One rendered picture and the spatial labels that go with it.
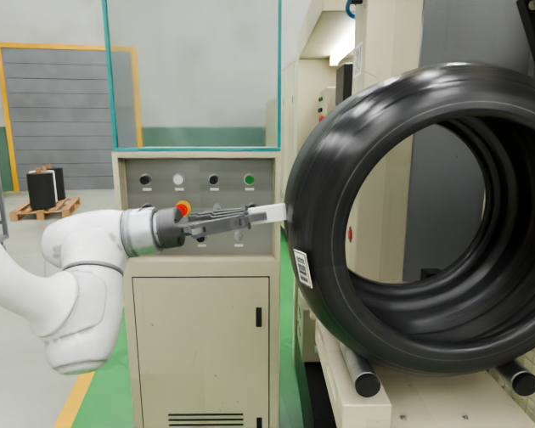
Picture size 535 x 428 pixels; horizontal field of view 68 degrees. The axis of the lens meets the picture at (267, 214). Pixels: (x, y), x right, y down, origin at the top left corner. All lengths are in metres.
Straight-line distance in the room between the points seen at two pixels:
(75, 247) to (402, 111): 0.58
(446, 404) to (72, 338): 0.70
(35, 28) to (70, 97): 1.49
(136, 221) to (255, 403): 1.05
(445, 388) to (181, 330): 0.89
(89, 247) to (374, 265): 0.69
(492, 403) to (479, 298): 0.22
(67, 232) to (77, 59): 9.24
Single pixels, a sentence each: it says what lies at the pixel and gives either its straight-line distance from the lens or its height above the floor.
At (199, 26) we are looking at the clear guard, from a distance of 1.38.
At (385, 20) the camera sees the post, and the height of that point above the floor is 1.59.
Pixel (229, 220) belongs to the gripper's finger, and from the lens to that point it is 0.70.
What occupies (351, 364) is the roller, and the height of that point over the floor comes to 0.91.
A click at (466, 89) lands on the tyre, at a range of 0.69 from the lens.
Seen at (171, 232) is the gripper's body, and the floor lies 1.16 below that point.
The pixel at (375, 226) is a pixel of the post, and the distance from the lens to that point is 1.05.
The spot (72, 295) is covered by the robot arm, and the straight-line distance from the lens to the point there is 0.68.
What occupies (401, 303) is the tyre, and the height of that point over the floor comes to 0.94.
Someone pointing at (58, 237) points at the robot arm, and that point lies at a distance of 0.79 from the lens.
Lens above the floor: 1.34
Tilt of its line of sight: 12 degrees down
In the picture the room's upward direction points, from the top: straight up
